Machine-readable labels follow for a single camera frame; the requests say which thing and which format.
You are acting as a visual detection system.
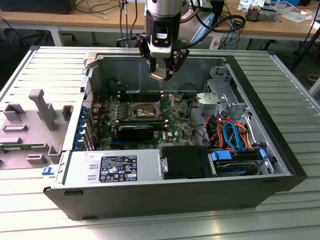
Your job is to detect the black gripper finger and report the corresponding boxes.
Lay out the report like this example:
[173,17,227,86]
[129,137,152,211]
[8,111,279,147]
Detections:
[163,48,190,82]
[136,31,158,74]

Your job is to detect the silver CPU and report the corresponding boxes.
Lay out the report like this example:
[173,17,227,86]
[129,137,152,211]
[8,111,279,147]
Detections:
[147,68,168,82]

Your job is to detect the black RAM slot bank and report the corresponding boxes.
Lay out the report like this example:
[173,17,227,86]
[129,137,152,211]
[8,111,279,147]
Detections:
[117,90,165,102]
[117,117,169,126]

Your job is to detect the metal socket cover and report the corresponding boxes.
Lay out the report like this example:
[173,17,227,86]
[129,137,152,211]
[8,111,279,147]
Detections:
[152,93,177,115]

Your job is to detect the CPU socket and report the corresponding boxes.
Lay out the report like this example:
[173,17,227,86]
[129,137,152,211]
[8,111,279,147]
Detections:
[131,100,163,120]

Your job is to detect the CPU cooler heat sink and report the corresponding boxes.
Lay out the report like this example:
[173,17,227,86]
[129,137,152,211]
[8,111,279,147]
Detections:
[245,5,263,23]

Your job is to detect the black plastic bay cover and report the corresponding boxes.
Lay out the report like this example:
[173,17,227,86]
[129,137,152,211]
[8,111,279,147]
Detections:
[159,145,213,180]

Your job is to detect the white power strip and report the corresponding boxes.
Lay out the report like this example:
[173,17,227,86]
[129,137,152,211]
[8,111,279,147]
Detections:
[210,36,221,50]

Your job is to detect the black upright box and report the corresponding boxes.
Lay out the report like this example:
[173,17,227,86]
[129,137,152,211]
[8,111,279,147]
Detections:
[209,0,226,28]

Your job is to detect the silver metal drive cage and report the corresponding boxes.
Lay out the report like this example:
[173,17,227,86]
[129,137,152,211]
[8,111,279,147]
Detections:
[196,64,252,120]

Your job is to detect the green motherboard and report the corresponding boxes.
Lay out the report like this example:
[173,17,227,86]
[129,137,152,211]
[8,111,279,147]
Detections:
[91,92,199,152]

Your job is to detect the wooden desk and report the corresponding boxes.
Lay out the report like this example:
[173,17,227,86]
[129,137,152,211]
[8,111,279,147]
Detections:
[0,0,320,48]

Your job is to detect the white printed box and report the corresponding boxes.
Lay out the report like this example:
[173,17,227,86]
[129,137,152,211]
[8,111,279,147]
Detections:
[239,0,266,11]

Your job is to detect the black graphics card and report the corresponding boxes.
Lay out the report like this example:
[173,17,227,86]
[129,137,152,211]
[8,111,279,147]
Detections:
[116,124,155,141]

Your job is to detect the silver metal device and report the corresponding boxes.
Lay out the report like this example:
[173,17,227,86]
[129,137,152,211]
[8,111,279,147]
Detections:
[259,6,278,23]

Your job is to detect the black office chair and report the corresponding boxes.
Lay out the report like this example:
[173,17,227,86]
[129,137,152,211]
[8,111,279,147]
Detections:
[0,27,56,76]

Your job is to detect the large black box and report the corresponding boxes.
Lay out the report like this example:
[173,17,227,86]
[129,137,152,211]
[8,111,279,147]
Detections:
[0,0,77,15]

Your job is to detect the hard disk in blue carrier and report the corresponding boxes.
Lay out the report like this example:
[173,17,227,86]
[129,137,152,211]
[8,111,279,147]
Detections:
[207,148,270,178]

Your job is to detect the white papers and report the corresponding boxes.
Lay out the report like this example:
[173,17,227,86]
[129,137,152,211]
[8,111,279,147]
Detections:
[279,9,315,24]

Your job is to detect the black stand leg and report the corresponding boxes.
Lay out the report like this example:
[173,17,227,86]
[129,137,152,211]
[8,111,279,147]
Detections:
[291,21,320,72]

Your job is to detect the silver power supply unit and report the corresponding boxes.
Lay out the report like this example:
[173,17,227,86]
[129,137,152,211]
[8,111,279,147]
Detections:
[56,149,166,185]

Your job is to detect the black and silver PC case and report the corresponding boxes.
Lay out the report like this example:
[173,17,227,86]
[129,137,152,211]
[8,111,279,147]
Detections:
[42,46,308,221]

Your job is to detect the grey parts rack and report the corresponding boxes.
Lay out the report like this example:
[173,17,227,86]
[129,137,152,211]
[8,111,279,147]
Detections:
[0,88,75,171]

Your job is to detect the green RAM stick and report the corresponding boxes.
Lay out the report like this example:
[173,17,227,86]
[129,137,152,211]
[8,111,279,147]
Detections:
[0,146,26,152]

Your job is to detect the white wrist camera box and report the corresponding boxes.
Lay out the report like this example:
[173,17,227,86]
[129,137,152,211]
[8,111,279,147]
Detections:
[149,21,175,59]

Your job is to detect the thin black wire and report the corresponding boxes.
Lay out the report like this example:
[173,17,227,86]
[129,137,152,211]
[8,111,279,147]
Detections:
[177,83,200,97]

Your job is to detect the black hanging cable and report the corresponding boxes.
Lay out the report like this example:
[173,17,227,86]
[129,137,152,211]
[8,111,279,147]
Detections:
[119,0,125,48]
[126,0,140,48]

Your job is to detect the black camera cable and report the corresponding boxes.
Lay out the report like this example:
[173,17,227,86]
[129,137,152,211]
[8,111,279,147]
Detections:
[184,13,248,49]

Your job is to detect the silver metal bracket plate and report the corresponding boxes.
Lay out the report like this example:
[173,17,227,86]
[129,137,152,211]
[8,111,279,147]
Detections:
[195,91,228,110]

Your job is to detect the blue cable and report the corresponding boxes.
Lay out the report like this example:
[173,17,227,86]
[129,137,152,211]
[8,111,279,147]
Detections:
[228,12,242,50]

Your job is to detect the orange and red wire bundle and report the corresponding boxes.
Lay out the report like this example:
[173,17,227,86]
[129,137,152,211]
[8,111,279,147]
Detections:
[204,116,252,151]

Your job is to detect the blue flat wire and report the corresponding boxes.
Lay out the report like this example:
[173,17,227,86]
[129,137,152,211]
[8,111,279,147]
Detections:
[222,121,248,153]

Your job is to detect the white furniture frame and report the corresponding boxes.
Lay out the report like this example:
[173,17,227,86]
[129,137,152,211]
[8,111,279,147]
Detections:
[308,74,320,102]

